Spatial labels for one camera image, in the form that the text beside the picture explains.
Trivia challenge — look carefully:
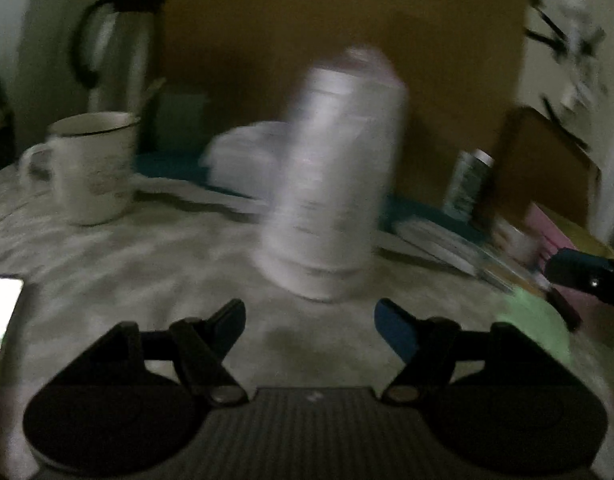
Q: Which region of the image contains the white round lidded tub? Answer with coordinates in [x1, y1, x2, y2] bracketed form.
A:
[492, 216, 542, 268]

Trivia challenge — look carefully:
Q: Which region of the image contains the white folded plastic bag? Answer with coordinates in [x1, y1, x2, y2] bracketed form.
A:
[200, 122, 287, 203]

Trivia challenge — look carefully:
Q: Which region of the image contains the patterned grey tablecloth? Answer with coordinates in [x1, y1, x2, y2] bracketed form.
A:
[0, 159, 614, 480]

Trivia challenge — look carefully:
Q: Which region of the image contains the steel thermos kettle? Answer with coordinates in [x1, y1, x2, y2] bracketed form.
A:
[68, 0, 166, 115]

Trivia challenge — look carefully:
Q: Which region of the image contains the dark brown tray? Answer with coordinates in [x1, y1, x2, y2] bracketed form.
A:
[483, 106, 600, 226]

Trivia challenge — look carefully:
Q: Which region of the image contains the white enamel mug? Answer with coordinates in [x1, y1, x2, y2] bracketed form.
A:
[18, 112, 140, 226]

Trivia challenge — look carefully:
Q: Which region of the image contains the light green soft cloth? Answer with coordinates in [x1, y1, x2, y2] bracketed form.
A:
[496, 286, 572, 366]

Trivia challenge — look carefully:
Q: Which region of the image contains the pink macaron print tin box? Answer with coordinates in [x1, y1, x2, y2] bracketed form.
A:
[524, 203, 614, 321]

